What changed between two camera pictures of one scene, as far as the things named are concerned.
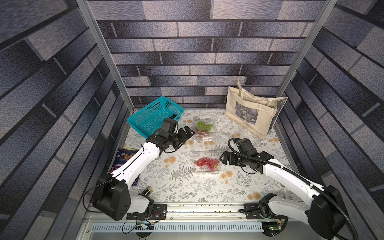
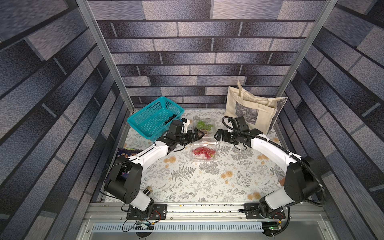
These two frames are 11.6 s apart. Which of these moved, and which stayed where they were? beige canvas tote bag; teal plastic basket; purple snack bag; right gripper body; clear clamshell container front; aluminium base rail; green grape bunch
Moved: right gripper body
Stayed: teal plastic basket; green grape bunch; beige canvas tote bag; purple snack bag; aluminium base rail; clear clamshell container front
